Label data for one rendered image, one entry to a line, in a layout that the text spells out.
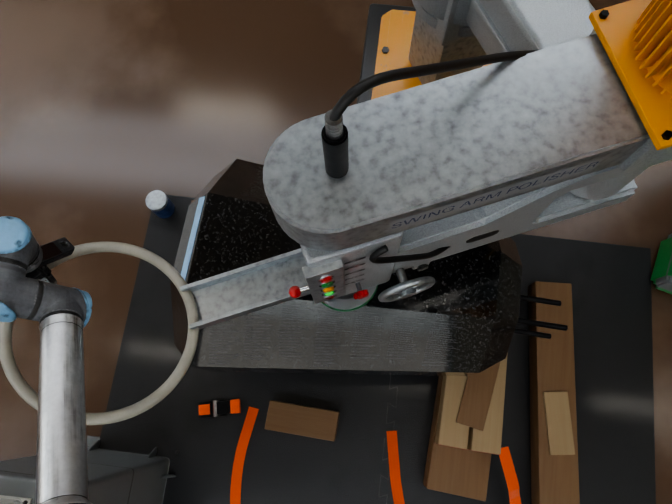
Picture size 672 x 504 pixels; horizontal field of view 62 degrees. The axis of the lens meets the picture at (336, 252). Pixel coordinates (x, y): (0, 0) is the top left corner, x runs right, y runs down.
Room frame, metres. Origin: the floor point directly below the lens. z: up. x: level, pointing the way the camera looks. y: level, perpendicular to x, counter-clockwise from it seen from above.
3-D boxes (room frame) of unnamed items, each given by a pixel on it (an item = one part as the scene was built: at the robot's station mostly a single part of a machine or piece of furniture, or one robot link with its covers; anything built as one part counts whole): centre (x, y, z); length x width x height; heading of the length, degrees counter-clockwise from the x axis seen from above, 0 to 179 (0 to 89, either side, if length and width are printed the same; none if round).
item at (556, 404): (-0.17, -0.84, 0.13); 0.25 x 0.10 x 0.01; 175
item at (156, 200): (1.02, 0.81, 0.08); 0.10 x 0.10 x 0.13
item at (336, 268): (0.27, 0.03, 1.37); 0.08 x 0.03 x 0.28; 101
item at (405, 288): (0.30, -0.16, 1.20); 0.15 x 0.10 x 0.15; 101
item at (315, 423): (-0.04, 0.22, 0.07); 0.30 x 0.12 x 0.12; 74
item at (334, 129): (0.39, -0.02, 1.78); 0.04 x 0.04 x 0.17
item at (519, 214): (0.45, -0.41, 1.30); 0.74 x 0.23 x 0.49; 101
